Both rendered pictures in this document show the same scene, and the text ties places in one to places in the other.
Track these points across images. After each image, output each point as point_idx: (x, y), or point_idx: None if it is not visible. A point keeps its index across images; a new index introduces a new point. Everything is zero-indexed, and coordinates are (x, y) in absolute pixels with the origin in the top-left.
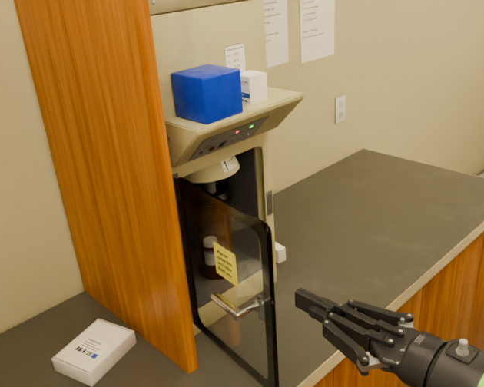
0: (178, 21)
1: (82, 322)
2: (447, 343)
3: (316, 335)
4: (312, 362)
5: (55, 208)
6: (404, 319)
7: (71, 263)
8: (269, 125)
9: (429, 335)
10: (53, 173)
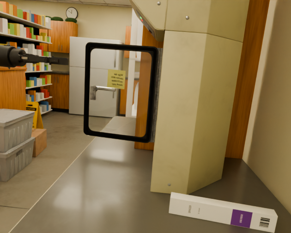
0: None
1: None
2: (12, 46)
3: (87, 169)
4: (80, 160)
5: (256, 99)
6: None
7: (249, 139)
8: (148, 22)
9: (17, 48)
10: (262, 76)
